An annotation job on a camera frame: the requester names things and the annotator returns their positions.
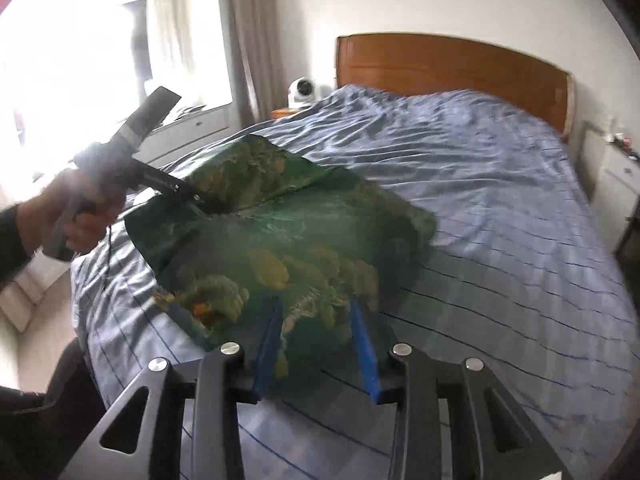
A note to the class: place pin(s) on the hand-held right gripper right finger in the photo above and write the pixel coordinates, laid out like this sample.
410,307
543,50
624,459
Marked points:
365,355

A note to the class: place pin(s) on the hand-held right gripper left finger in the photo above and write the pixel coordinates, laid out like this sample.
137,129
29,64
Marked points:
267,355

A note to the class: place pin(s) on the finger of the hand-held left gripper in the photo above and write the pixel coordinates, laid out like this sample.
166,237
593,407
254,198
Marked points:
186,191

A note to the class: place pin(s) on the green printed padded jacket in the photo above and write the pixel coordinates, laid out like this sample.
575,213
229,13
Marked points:
300,240

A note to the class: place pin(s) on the person's left forearm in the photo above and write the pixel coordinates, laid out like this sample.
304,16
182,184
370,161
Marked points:
12,245

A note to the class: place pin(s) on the person's left hand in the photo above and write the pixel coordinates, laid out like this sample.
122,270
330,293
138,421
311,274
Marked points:
92,215

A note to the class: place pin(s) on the white window cabinet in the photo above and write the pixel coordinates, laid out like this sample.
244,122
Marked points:
200,132

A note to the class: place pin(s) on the scattered papers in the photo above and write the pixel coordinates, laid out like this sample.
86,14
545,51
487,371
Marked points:
187,111

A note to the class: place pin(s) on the wooden nightstand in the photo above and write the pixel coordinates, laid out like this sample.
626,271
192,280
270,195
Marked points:
285,112

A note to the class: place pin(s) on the white sheer curtain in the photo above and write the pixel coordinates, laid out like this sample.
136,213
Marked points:
170,35

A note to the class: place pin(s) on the beige curtain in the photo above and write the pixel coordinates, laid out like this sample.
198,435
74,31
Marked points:
250,35

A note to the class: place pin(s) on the bed with blue striped sheet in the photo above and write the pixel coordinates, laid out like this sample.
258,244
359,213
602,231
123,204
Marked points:
475,185

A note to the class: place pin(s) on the person's dark clothing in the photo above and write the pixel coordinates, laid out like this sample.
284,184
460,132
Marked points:
30,420

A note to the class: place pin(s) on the wooden headboard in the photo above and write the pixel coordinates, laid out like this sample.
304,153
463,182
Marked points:
425,67

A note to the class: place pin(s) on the white desk with drawer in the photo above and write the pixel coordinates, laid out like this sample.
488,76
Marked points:
617,175

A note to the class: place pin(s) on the white security camera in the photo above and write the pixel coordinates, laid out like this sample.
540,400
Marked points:
301,91

